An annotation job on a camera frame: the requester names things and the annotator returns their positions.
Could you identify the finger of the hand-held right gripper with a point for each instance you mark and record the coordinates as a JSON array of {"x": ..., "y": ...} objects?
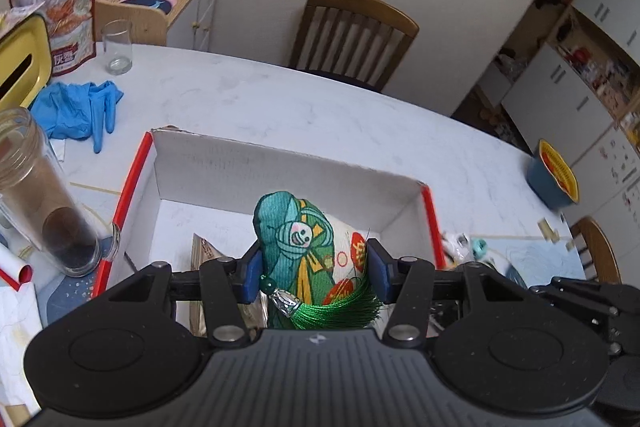
[{"x": 575, "y": 299}]

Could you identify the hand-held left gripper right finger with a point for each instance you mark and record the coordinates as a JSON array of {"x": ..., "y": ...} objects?
[{"x": 378, "y": 274}]

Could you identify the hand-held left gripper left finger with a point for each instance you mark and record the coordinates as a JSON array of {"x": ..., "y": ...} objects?
[{"x": 252, "y": 274}]

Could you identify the green sachet with tassel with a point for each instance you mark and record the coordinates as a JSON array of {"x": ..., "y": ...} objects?
[{"x": 290, "y": 227}]

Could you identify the white cardboard box red edge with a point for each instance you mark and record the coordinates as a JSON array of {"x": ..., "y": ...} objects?
[{"x": 280, "y": 177}]

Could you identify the teal white tape dispenser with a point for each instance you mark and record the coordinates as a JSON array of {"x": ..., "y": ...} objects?
[{"x": 479, "y": 247}]

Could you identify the tan foil packet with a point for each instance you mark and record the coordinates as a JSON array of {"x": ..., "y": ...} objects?
[{"x": 205, "y": 257}]

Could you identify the pale blue wave-patterned mat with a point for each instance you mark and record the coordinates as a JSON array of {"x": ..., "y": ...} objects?
[{"x": 540, "y": 257}]

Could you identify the blue cup yellow red lid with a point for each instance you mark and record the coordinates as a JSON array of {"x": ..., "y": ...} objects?
[{"x": 545, "y": 179}]

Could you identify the white refrigerator with stickers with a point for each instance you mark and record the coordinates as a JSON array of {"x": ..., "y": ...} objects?
[{"x": 617, "y": 177}]

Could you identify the blue grey coaster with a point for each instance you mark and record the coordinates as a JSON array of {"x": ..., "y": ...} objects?
[{"x": 65, "y": 302}]

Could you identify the white low kitchen cabinet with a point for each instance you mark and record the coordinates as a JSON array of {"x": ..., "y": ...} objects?
[{"x": 555, "y": 97}]

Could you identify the tall clear plastic tumbler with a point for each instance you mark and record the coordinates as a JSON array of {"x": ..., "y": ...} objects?
[{"x": 30, "y": 187}]

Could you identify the red paper roll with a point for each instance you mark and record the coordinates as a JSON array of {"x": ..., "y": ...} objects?
[{"x": 12, "y": 269}]

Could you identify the white patterned paper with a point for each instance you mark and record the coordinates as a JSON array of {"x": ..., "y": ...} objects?
[{"x": 15, "y": 332}]

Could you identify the blue rubber gloves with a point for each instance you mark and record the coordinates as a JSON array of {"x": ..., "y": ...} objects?
[{"x": 65, "y": 107}]

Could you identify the clear drinking glass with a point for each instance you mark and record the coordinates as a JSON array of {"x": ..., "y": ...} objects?
[{"x": 118, "y": 49}]

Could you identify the brown wooden slatted chair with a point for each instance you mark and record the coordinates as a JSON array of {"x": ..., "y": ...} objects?
[{"x": 350, "y": 2}]

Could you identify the light wooden white-door cabinet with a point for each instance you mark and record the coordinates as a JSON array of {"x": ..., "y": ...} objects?
[{"x": 190, "y": 7}]

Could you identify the blue pink mouse pad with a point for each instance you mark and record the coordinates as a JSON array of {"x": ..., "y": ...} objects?
[{"x": 150, "y": 2}]

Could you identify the yellow tissue box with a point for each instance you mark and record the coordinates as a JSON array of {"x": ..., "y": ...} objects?
[{"x": 25, "y": 72}]

